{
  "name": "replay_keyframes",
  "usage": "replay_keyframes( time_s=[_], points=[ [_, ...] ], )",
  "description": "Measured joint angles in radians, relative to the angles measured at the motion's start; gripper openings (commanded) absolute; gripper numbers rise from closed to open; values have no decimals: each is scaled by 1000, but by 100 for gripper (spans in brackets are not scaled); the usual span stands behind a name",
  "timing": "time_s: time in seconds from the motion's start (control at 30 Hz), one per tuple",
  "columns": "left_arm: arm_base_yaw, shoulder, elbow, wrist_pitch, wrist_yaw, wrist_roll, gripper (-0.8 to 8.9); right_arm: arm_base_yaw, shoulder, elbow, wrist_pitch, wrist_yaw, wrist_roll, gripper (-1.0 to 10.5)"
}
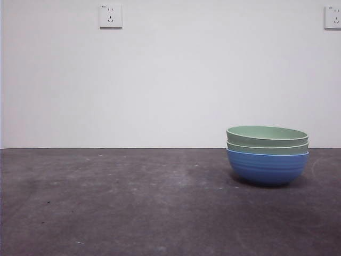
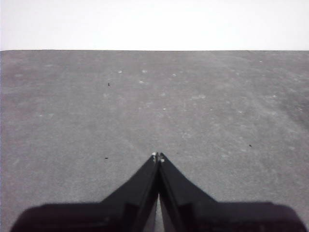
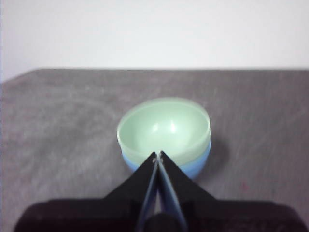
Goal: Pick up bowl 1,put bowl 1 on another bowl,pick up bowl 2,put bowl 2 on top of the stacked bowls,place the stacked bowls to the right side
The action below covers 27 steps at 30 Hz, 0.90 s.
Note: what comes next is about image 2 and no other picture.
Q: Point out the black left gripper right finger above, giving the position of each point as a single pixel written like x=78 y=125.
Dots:
x=198 y=212

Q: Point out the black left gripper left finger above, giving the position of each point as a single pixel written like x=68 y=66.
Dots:
x=120 y=210

